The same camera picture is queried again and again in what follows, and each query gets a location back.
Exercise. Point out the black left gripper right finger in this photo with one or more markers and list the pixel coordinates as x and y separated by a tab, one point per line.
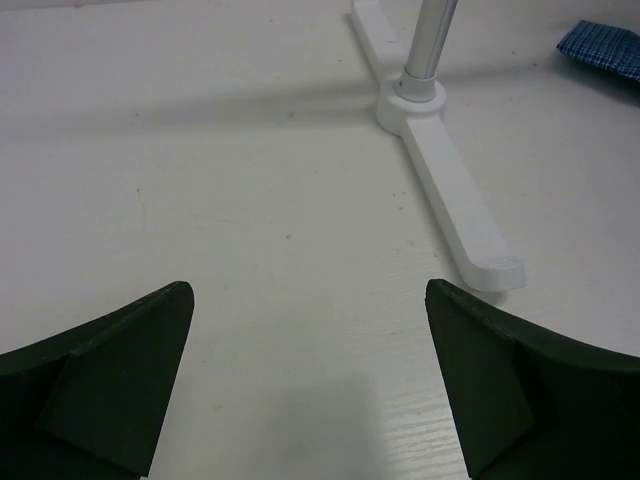
529	403

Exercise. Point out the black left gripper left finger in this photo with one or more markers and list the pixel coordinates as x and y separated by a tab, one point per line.
90	402

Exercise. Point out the blue plaid shirt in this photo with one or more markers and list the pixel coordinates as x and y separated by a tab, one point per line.
612	49

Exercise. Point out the white metal clothes rack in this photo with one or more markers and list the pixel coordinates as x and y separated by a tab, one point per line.
411	106

